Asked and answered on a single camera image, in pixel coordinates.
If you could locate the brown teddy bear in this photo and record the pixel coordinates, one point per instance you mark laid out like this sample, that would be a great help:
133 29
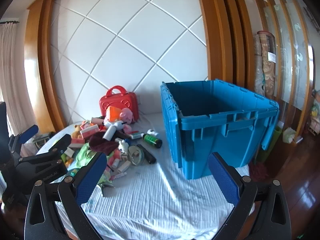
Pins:
76 132

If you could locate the wooden wall frame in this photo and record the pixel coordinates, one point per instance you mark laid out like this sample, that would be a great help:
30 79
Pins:
220 42

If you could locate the clear tape roll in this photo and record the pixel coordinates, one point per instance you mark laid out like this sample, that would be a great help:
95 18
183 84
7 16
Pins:
131 155

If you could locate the patterned rolled carpet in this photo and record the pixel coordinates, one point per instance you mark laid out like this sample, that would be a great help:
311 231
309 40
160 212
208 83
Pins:
257 67
268 67

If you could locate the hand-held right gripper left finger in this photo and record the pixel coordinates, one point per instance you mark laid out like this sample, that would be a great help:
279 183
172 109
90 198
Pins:
90 180

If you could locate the wooden lattice partition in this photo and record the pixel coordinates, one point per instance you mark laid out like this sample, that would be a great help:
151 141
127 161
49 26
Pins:
287 55

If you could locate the white and red box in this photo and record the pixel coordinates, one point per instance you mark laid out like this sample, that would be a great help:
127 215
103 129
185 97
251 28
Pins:
136 135

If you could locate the red toy suitcase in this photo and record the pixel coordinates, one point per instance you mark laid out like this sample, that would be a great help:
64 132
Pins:
117 102

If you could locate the black cylinder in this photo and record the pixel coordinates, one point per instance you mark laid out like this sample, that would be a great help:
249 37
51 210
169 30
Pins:
147 155

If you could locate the blue plastic storage crate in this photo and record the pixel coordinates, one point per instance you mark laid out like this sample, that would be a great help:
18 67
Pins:
200 142

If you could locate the green plush hat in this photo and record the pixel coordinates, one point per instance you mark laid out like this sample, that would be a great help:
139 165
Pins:
83 156

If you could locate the white curtain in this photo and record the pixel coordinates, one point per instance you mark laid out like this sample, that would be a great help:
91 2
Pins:
10 67

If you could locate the small white jar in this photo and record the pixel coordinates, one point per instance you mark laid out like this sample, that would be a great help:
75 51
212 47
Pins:
152 132

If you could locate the pink tissue pack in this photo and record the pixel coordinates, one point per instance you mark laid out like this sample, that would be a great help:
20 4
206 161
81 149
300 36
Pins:
88 131
76 143

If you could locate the white plastic bag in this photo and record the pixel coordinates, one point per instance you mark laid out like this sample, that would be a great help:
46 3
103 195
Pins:
288 135

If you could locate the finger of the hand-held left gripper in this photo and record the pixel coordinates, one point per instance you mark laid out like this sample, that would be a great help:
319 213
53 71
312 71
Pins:
60 143
28 132

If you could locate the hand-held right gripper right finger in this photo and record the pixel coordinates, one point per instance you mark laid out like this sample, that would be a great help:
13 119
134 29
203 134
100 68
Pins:
222 180

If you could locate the white paper roll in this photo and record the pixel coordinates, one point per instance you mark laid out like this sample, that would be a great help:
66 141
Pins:
109 132

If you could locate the red fluffy duster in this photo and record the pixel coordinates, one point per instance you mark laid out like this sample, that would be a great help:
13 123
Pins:
258 171

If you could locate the dark patterned box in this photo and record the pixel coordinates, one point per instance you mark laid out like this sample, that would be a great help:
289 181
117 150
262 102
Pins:
41 141

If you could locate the dark maroon cloth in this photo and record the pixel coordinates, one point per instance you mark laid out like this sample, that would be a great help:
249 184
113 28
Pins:
102 143

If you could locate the white goose plush toy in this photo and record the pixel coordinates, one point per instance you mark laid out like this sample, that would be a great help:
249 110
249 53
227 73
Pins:
117 125

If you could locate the pink pig plush toy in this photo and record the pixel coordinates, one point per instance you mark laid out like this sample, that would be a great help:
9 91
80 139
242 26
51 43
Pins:
126 116

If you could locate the green can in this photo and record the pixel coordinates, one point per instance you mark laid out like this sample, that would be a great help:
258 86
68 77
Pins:
152 140

